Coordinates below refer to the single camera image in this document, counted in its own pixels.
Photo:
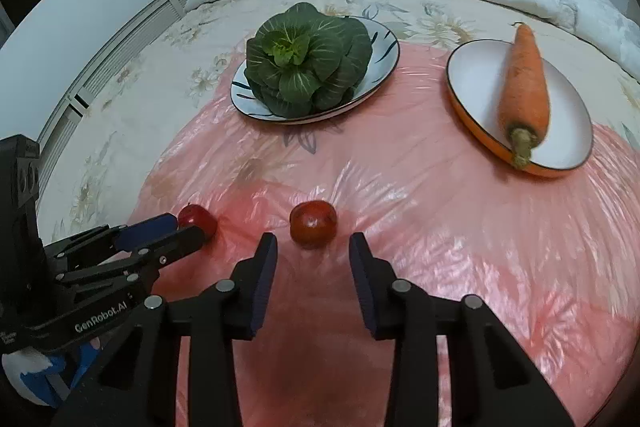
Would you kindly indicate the red tomato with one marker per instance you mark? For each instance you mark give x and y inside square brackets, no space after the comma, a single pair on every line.
[312,224]

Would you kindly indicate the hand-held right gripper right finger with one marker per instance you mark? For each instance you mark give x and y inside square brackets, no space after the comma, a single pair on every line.
[362,287]

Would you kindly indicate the carrot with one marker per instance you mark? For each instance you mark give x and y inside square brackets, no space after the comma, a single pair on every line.
[525,87]

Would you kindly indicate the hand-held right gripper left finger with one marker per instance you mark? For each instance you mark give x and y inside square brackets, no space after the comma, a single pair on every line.
[265,287]

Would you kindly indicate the white patterned plate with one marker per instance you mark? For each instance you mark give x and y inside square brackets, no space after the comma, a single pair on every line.
[380,52]

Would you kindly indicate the green leafy vegetable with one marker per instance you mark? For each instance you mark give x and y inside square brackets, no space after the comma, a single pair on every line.
[305,57]

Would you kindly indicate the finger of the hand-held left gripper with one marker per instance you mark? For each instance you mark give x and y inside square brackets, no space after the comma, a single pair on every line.
[150,227]
[180,239]

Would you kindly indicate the pink plastic sheet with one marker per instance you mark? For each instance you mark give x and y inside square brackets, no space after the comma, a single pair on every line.
[450,257]

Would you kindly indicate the orange-rimmed white plate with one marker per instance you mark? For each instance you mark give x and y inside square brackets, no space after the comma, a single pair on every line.
[475,77]

